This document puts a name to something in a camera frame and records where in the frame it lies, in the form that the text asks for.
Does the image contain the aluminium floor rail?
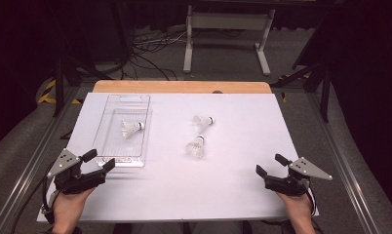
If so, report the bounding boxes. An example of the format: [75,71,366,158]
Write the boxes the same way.
[305,92,380,234]
[0,86,85,234]

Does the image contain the wooden table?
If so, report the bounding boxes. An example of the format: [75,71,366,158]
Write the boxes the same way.
[92,80,273,96]

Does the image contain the person's left hand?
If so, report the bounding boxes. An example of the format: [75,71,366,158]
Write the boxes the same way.
[51,187,96,234]

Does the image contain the left hand-held gripper cable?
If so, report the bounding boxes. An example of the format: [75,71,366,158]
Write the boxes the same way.
[40,175,60,225]

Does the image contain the yellow black floor tape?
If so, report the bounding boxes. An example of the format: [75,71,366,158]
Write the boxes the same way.
[37,79,83,105]

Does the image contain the white table mat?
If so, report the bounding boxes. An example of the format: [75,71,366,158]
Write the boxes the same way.
[37,92,319,223]

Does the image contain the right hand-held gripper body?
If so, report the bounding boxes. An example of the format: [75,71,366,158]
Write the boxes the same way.
[263,156,333,197]

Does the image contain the white metal stand frame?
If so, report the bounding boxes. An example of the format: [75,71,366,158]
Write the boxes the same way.
[182,4,277,77]

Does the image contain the black metal stand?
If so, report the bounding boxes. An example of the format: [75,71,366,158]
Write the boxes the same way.
[271,61,332,124]

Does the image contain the white feather shuttlecock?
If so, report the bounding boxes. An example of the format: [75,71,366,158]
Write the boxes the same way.
[192,114,216,134]
[121,120,145,139]
[184,135,206,159]

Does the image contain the person's right hand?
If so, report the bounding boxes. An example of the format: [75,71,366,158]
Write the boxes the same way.
[275,190,315,234]

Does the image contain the black tripod stand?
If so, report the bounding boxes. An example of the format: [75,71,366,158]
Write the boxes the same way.
[52,58,114,118]

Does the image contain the right hand-held gripper cable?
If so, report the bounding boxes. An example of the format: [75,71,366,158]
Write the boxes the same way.
[305,184,319,217]

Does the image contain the hand-held gripper cable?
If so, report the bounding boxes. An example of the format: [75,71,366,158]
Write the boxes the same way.
[40,175,60,225]
[305,184,319,217]

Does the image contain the clear plastic tray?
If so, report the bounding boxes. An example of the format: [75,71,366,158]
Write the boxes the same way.
[91,94,153,169]

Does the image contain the tangle of floor cables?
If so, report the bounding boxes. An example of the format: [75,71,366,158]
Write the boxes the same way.
[119,27,188,81]

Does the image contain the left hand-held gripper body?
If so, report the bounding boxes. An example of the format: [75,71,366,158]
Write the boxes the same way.
[47,148,107,195]

